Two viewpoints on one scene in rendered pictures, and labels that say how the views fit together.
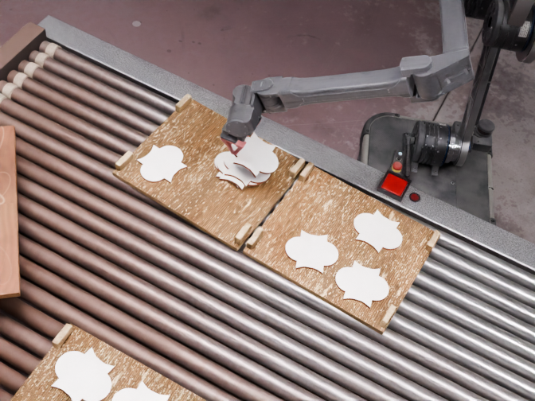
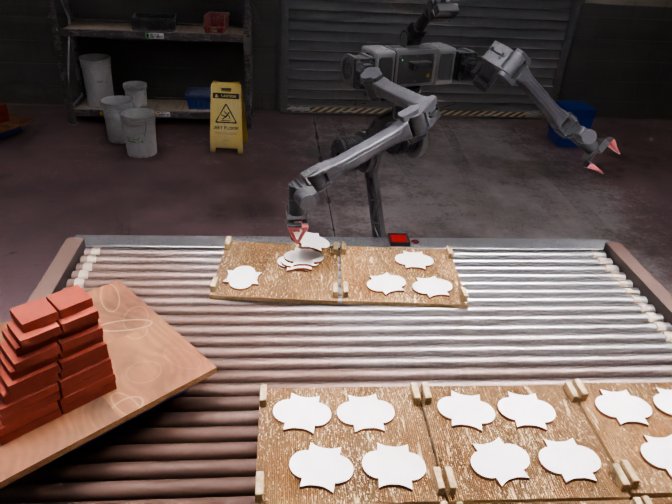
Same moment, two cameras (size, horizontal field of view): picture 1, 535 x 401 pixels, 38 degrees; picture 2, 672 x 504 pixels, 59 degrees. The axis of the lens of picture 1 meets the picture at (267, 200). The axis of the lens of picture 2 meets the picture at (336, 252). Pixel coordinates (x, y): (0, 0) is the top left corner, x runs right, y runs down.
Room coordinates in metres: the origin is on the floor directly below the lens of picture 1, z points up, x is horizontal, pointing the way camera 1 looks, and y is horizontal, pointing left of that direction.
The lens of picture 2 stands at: (-0.30, 0.76, 2.03)
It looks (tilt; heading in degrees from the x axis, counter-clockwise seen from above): 31 degrees down; 333
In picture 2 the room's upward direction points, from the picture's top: 4 degrees clockwise
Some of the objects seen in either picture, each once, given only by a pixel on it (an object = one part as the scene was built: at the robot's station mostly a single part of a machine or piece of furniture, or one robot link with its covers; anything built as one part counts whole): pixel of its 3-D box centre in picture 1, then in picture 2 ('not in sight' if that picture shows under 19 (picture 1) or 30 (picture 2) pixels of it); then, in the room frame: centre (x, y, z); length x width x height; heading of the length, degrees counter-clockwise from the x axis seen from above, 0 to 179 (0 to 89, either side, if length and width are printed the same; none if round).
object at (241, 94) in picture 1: (243, 101); (298, 191); (1.31, 0.10, 1.22); 0.07 x 0.06 x 0.07; 0
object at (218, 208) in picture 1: (211, 169); (278, 270); (1.31, 0.17, 0.93); 0.41 x 0.35 x 0.02; 65
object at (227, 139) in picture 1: (236, 139); (297, 229); (1.30, 0.11, 1.08); 0.07 x 0.07 x 0.09; 73
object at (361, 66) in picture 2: not in sight; (368, 75); (1.76, -0.37, 1.45); 0.09 x 0.08 x 0.12; 90
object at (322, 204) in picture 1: (343, 243); (399, 274); (1.14, -0.22, 0.93); 0.41 x 0.35 x 0.02; 66
